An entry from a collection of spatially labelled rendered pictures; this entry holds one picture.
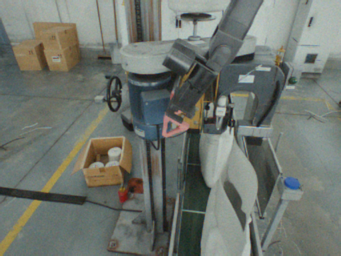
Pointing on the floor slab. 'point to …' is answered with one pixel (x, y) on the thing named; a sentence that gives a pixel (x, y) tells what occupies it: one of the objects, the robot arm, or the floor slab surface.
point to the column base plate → (139, 229)
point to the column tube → (153, 19)
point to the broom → (102, 43)
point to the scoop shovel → (115, 44)
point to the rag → (135, 185)
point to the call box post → (274, 223)
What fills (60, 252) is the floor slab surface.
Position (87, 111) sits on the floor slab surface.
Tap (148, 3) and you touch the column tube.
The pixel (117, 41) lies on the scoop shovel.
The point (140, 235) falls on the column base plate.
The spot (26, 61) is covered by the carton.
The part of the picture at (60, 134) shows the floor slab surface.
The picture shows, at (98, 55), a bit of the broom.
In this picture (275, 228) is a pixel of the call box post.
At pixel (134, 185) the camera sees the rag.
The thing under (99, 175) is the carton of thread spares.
